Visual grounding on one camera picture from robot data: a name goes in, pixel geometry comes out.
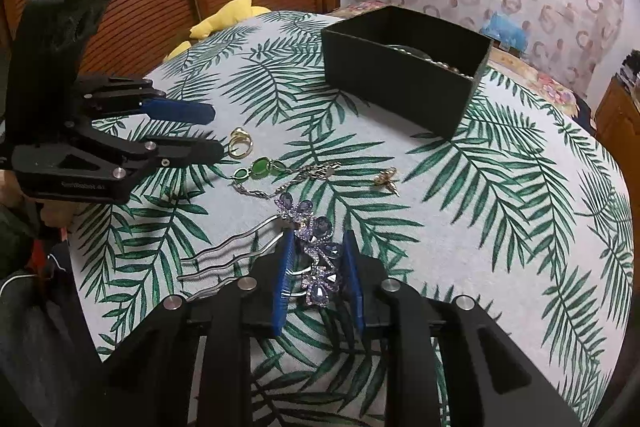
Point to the small gold brooch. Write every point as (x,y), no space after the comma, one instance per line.
(387,179)

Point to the blue plush toy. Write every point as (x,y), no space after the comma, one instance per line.
(505,32)

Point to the black jewelry box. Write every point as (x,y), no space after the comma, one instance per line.
(419,67)

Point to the yellow plush toy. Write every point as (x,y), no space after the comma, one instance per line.
(233,12)

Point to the palm leaf print cloth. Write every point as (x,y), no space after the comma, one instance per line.
(522,209)

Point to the folded clothes pile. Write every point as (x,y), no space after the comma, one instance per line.
(629,75)

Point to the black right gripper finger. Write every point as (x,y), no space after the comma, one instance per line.
(184,152)

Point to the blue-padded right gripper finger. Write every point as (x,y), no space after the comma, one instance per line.
(186,112)

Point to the wooden dresser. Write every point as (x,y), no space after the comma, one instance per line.
(617,120)

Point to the right gripper blue-padded own finger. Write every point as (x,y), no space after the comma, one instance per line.
(284,281)
(352,288)

